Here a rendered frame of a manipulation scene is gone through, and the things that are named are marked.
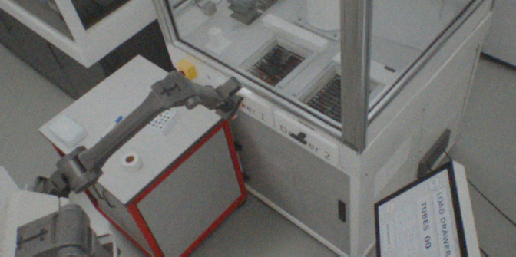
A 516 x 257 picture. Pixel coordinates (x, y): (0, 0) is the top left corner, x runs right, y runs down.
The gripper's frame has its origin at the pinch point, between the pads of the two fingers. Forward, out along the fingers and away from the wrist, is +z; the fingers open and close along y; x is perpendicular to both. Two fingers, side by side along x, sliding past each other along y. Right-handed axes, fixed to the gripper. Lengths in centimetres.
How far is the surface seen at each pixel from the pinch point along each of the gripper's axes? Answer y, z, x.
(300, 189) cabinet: -15, 44, -22
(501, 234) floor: 13, 106, -98
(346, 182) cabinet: -3.0, 18.1, -46.5
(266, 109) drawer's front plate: 5.9, -1.4, -11.2
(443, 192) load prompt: 6, -30, -86
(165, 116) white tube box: -16.2, 1.3, 30.6
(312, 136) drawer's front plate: 4.9, -2.1, -33.8
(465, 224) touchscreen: 1, -36, -95
